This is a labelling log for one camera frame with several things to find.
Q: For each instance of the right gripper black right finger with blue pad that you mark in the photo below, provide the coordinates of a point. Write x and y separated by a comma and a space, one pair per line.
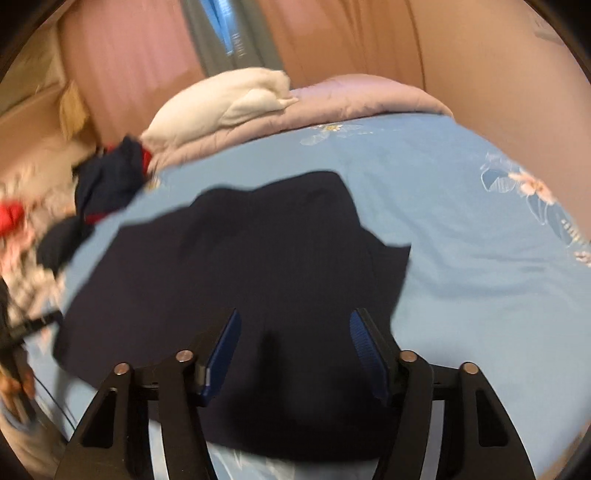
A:
479, 440

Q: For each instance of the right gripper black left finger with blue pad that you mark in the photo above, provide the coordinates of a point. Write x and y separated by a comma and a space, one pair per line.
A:
111, 440

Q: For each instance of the large dark navy garment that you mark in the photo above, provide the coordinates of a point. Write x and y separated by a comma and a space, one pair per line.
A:
294, 260

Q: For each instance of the fuzzy white sleeve forearm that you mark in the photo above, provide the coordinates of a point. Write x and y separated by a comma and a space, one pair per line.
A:
38, 445

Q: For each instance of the plaid checkered clothes pile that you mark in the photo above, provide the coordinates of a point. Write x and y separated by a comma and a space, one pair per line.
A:
32, 287

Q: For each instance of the person's left hand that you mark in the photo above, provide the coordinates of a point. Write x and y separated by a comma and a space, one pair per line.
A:
12, 388

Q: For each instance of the dark navy folded cloth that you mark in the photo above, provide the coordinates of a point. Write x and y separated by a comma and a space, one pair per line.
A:
61, 241

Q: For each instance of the red garment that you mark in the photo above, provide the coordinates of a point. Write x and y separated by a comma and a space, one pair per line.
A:
12, 214

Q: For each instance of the navy and red jacket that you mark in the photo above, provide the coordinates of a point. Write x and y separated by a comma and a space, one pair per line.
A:
109, 180

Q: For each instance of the yellow straw hanging item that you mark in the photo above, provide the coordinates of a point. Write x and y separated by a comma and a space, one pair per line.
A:
72, 111

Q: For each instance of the pink window curtain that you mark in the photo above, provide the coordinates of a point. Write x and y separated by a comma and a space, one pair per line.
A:
129, 57

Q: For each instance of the white folded blanket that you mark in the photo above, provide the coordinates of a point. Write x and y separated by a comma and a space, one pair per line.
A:
224, 100

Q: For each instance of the pink quilted comforter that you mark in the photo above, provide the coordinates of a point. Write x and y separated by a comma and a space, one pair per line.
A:
340, 98

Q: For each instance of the white wall shelf unit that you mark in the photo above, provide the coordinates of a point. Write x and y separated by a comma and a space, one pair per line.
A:
33, 85

